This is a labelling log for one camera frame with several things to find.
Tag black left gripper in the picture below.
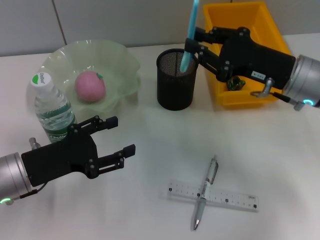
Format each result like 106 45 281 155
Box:
21 116 137 187

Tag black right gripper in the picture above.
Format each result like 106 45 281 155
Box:
184 26 296 90

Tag blue scissors with cover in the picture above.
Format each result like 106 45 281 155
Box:
179 0 201 73

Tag green plastic wrapper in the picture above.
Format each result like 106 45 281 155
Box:
226 76 247 91

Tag pink toy peach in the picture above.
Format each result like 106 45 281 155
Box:
74 70 106 103

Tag clear green-label water bottle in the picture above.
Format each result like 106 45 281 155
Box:
27 71 77 145

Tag black mesh pen holder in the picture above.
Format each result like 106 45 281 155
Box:
156 48 200 111

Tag green wavy glass fruit plate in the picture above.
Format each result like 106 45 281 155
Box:
37 39 142 123

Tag silver ballpoint pen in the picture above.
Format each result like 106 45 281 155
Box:
192 154 220 231

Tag transparent plastic ruler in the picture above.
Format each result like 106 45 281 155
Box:
159 178 260 213

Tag yellow plastic bin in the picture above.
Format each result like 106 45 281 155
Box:
201 1 293 110

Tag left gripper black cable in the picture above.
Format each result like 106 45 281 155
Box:
18 136 48 200

